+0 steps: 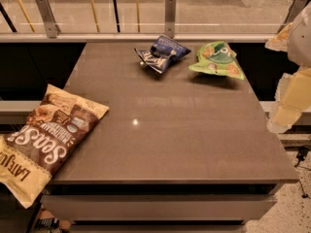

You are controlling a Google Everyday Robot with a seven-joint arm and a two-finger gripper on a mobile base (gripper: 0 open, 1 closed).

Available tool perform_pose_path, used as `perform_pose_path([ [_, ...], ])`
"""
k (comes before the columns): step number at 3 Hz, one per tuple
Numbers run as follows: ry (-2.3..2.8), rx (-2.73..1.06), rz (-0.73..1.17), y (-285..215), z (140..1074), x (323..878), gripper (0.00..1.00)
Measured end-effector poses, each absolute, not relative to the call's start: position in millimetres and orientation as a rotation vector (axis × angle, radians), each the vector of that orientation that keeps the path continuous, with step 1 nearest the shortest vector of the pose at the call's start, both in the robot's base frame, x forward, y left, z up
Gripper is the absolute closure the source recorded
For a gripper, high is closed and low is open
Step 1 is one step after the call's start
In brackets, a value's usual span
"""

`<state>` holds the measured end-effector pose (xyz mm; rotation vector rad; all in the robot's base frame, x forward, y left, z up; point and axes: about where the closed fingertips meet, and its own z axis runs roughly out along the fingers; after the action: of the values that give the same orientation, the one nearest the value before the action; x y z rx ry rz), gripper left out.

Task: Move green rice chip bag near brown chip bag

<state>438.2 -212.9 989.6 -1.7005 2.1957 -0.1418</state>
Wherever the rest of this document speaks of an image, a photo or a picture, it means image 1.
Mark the black power adapter with cable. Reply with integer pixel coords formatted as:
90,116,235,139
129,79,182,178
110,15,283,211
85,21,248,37
294,147,309,199

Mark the green rice chip bag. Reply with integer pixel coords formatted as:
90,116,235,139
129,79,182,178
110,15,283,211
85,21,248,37
189,41,244,80

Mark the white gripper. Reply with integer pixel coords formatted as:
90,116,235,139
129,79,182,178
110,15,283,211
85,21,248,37
265,3,311,133

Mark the glass railing with metal posts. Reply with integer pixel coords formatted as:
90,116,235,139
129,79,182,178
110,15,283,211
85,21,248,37
0,0,311,44

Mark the blue chip bag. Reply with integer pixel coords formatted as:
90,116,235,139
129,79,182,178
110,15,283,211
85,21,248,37
134,35,190,74

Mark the brown multigrain chip bag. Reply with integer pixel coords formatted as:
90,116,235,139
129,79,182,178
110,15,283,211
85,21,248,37
0,84,109,209

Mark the grey drawer cabinet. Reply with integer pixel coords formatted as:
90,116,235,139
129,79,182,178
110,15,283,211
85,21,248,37
42,43,297,233

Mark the small black object under table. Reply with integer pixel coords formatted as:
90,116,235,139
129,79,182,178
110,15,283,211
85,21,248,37
35,217,59,229

